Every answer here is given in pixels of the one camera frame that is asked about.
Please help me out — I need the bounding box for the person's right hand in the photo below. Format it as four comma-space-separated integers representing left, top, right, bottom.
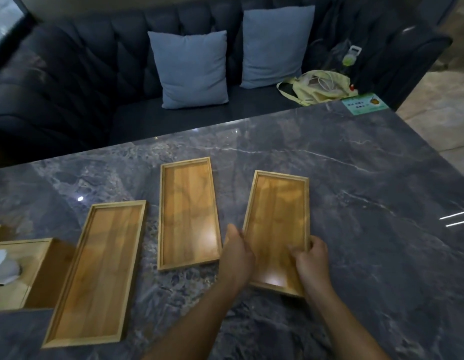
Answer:
286, 235, 333, 297

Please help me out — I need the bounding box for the person's left hand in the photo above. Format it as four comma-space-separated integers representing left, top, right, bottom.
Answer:
218, 223, 255, 288

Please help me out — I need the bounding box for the wooden rectangular tray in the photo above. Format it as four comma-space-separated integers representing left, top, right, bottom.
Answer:
242, 170, 311, 298
157, 157, 222, 273
41, 200, 148, 349

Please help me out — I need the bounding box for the person's right forearm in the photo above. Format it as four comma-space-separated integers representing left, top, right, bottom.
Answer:
304, 285, 391, 360

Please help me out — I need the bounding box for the person's left forearm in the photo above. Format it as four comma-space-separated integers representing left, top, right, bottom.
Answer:
143, 278, 243, 360

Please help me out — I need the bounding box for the green table sticker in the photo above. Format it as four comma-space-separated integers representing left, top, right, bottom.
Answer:
341, 93, 389, 116

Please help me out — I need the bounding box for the pale yellow cloth bag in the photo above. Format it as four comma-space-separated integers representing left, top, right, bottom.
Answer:
276, 70, 359, 107

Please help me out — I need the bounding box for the light blue cushion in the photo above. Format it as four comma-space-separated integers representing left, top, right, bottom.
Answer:
147, 30, 230, 110
239, 5, 316, 89

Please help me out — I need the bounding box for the clear bottle with white cap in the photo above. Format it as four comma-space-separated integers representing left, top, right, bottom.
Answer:
341, 45, 363, 68

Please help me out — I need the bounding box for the dark tufted sofa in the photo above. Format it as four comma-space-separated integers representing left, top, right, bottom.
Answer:
0, 0, 453, 170

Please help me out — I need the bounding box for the wooden tissue box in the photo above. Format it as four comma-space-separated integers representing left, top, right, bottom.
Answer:
0, 225, 76, 310

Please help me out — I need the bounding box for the white tissue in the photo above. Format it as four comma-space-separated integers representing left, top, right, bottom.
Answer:
0, 249, 23, 286

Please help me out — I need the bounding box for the white cable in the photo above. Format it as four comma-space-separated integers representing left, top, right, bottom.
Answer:
317, 71, 339, 90

